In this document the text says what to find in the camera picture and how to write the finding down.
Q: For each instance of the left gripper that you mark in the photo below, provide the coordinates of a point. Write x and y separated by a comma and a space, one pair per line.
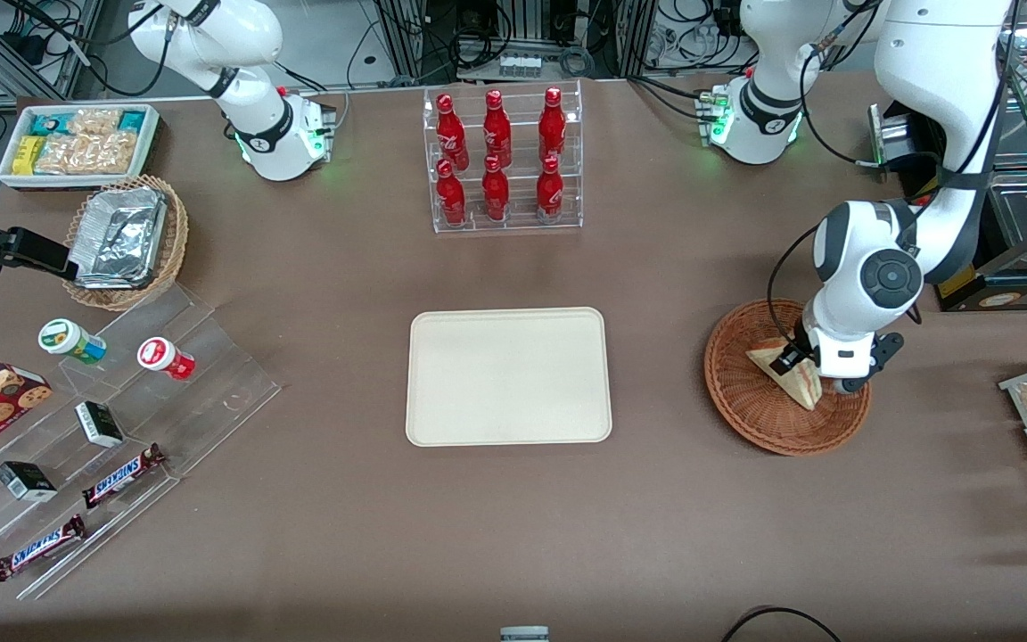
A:
800, 345

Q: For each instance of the triangle sandwich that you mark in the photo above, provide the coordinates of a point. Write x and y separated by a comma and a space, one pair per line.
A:
785, 379

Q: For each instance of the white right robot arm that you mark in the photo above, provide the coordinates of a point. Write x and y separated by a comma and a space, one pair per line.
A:
201, 36

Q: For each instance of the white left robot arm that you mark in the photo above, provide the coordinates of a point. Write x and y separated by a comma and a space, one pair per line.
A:
932, 53

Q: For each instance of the round brown wicker basket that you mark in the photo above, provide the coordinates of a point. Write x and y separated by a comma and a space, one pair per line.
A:
745, 410

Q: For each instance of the tan wicker basket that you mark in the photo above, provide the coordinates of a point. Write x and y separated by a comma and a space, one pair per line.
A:
176, 241

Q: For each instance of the cream plastic serving tray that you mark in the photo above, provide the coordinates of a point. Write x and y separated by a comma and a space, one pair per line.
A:
509, 374

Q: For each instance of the silver foil packages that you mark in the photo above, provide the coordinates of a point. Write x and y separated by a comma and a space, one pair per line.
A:
121, 236

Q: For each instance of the green lid white cup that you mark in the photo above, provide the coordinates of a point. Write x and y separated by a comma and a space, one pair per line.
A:
68, 339

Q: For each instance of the yellow snack pack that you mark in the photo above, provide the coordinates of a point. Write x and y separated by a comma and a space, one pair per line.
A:
28, 153

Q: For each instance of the large clear bag of crackers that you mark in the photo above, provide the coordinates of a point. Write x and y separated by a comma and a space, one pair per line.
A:
86, 153

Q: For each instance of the teal snack pack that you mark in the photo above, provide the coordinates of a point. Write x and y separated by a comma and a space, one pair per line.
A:
50, 122
133, 120

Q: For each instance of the small clear bag of crackers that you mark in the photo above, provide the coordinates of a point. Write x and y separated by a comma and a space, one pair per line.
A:
94, 119

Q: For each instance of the red lid white cup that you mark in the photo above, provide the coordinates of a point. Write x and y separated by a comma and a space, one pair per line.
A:
161, 355

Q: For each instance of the white rectangular snack tub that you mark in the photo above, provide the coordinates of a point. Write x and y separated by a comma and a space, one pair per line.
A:
152, 134

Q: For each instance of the small black carton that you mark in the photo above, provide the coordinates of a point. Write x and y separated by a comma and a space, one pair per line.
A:
26, 481
99, 424

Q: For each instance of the clear acrylic stepped stand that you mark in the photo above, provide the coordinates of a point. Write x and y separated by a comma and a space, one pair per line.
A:
210, 392

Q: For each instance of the Snickers chocolate bar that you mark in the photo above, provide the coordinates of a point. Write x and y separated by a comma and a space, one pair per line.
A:
36, 548
121, 477

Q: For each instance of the red cola bottle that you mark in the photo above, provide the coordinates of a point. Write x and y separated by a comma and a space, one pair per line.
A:
451, 196
451, 134
552, 125
497, 129
550, 192
496, 192

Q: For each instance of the clear acrylic bottle rack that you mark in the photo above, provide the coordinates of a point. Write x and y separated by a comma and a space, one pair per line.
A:
513, 223

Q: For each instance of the small grey box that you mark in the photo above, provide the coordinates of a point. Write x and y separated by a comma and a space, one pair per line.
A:
524, 634

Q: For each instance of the grey power strip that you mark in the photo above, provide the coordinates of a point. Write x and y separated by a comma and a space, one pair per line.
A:
520, 65

